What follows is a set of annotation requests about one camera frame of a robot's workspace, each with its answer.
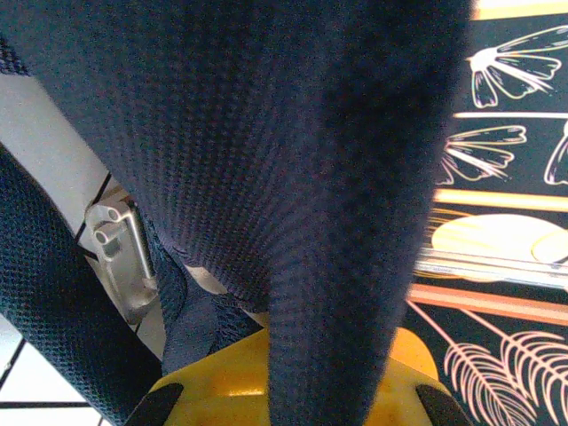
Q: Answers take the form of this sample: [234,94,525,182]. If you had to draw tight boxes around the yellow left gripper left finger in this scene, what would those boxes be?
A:
[126,327,272,426]

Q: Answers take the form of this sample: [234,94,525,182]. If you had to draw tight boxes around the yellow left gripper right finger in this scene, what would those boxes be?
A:
[366,327,474,426]

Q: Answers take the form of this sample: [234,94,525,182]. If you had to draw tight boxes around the navy blue backpack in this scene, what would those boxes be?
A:
[0,0,474,426]

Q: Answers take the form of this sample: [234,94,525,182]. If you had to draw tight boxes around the dark panel with peach circle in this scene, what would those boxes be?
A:
[416,208,568,289]

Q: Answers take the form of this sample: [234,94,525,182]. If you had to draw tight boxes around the dark panel with pink flowers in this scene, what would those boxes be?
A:
[437,15,568,194]

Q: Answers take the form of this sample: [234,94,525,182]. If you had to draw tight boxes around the aluminium frame post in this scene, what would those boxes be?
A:
[414,246,568,292]

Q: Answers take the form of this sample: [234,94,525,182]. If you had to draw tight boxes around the aluminium corner bracket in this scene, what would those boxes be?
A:
[83,198,160,326]

